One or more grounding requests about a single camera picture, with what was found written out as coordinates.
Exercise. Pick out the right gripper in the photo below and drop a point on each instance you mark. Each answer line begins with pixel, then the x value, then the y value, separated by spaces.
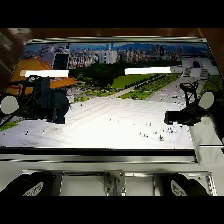
pixel 178 118

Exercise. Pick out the navy blue T-shirt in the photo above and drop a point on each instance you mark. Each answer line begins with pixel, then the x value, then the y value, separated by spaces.
pixel 55 103

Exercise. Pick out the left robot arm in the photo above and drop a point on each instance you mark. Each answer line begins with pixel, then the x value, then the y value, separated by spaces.
pixel 23 103

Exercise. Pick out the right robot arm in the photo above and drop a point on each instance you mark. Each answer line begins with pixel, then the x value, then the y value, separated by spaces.
pixel 215 113

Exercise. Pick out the white garment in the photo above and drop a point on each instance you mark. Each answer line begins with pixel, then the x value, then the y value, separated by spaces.
pixel 208 136

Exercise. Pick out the silver frame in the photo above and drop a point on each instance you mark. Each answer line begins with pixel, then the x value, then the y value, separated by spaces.
pixel 100 165

